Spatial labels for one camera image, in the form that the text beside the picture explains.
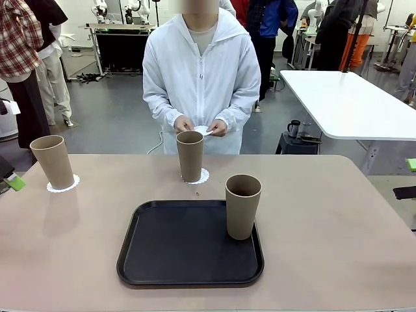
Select tan tall cup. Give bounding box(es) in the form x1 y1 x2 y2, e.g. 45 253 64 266
29 135 75 190
175 131 205 183
225 174 263 241

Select person's right forearm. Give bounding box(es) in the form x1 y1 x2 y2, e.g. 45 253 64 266
142 87 188 127

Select person's left forearm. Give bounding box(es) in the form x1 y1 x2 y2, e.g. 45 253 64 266
218 87 261 134

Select person's right hand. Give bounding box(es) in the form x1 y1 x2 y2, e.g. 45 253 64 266
173 114 195 134

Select person's left hand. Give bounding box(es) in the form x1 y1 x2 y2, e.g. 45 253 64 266
209 118 229 138

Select white round machine base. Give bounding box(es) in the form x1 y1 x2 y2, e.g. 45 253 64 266
0 77 19 141

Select white table leg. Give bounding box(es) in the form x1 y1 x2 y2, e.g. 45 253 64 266
356 139 381 176

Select white side table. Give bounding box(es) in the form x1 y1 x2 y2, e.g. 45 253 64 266
279 69 416 141

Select person in grey clothes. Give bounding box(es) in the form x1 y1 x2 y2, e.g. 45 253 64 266
394 31 416 107

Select person in beige trousers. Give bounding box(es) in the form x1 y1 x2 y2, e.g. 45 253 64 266
25 0 74 127

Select black plastic stool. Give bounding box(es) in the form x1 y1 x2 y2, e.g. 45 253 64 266
275 131 321 155

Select black slanted pole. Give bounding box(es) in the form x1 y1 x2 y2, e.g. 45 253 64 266
339 0 370 73

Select black steel travel mug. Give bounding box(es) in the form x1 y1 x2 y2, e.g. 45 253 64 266
287 119 302 138

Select white background desk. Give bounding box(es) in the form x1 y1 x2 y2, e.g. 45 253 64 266
378 23 414 71

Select person in orange trousers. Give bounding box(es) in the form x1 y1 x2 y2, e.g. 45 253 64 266
339 0 380 68

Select person in plaid shirt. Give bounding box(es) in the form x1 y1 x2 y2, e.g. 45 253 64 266
0 0 55 150

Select person in dark jacket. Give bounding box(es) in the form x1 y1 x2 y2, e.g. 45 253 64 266
314 0 362 71

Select background table with black panel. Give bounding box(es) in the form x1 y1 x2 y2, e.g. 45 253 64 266
83 22 155 74

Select black hanging bag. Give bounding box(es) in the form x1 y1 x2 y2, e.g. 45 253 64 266
281 33 297 61

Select black plastic tray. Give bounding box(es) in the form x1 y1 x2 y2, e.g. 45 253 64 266
116 199 265 289

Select person in white jacket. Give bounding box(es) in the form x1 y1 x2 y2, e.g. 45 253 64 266
142 6 262 155

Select person in blue jacket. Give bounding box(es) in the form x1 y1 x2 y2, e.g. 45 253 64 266
246 0 299 113

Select person in red top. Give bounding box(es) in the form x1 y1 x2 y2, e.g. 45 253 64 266
231 0 251 29

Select person in white shirt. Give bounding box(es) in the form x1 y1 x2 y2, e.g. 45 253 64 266
218 0 237 18

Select black cable pile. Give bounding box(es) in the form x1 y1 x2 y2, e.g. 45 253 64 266
75 71 110 84

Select white floor cable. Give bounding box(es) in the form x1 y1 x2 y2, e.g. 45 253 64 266
146 129 164 155

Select white frame background table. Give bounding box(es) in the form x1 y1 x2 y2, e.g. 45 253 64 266
293 25 318 70

